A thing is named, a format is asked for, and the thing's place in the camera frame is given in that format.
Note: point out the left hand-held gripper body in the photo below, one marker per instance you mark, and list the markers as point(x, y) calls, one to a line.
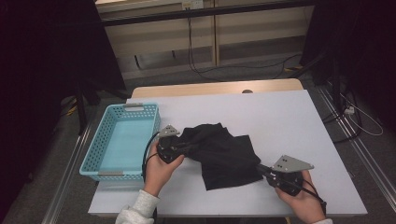
point(168, 149)

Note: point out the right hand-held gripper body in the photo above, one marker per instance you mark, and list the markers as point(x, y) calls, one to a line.
point(289, 177)

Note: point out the black pants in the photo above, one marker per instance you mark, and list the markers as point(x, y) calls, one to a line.
point(224, 155)

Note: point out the light blue plastic basket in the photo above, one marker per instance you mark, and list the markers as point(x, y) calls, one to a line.
point(124, 143)

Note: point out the person's right hand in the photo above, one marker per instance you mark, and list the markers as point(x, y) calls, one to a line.
point(303, 203)

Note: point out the person's left hand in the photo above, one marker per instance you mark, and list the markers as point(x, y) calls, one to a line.
point(157, 177)

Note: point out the wooden table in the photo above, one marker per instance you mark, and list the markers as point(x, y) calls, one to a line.
point(218, 87)

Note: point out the dark round table grommet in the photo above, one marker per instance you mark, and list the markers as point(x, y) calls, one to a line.
point(247, 91)

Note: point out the white power strip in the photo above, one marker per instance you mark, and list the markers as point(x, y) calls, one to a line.
point(349, 110)

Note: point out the small yellow floor item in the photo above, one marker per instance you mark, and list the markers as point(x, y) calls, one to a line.
point(72, 109)

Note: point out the black curtain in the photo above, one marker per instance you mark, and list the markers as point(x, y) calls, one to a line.
point(46, 46)
point(358, 46)

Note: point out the metal floor rail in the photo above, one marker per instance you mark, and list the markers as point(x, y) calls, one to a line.
point(65, 177)
point(358, 149)

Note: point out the white wall socket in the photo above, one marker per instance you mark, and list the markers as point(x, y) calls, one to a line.
point(193, 3)

